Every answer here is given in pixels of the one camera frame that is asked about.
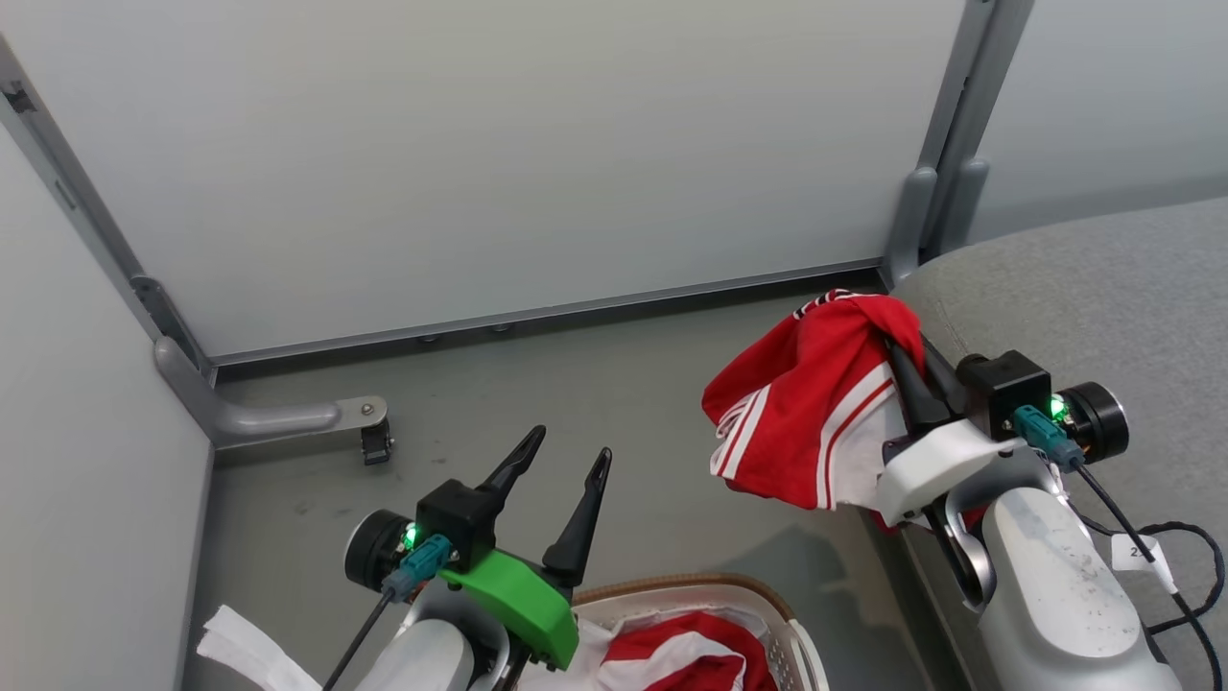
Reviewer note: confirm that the white basket with brown rim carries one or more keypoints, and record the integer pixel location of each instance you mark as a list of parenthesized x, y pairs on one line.
[(796, 653)]

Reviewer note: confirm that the grey partition corner post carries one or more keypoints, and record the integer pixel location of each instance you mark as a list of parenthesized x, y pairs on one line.
[(969, 192), (916, 221)]

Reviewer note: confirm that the grey fabric sofa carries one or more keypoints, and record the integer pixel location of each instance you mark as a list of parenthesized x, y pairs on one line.
[(1103, 307)]

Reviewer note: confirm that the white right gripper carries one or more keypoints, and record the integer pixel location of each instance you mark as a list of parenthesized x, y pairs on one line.
[(926, 470)]

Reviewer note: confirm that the black round left wrist motor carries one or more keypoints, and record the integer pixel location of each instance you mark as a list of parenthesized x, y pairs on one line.
[(369, 549)]

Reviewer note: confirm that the black round wrist motor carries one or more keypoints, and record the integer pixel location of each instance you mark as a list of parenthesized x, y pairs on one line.
[(1098, 422), (369, 549)]

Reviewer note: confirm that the grey partition bottom rail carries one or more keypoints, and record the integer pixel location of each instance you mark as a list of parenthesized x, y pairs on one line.
[(537, 315)]

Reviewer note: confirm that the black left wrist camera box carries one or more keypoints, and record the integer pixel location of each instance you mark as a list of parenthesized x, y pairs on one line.
[(460, 518)]

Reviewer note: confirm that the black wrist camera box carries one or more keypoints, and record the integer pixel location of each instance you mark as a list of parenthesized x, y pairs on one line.
[(460, 518), (1003, 389)]

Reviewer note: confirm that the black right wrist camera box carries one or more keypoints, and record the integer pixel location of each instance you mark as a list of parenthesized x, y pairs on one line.
[(1003, 389)]

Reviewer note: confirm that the red white striped garment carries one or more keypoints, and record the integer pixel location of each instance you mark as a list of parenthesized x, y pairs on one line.
[(815, 384)]

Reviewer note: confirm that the white cloth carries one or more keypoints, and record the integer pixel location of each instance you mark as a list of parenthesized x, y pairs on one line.
[(249, 653)]

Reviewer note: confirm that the black caster wheel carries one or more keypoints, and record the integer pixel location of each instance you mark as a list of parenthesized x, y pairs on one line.
[(376, 444)]

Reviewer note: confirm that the black round right wrist motor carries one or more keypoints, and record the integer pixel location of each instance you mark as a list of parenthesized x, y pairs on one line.
[(1098, 422)]

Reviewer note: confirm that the grey slanted partition post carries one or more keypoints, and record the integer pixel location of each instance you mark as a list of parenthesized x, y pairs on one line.
[(77, 192)]

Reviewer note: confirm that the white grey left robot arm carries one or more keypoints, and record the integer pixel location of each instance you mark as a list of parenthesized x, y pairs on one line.
[(422, 662)]

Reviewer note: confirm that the grey curved partition foot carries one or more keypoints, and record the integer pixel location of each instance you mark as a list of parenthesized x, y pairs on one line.
[(269, 419)]

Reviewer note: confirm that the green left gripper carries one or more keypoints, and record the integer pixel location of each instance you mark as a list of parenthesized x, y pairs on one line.
[(518, 600)]

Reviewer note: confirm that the red garment with white band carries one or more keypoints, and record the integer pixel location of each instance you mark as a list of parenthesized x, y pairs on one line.
[(710, 629)]

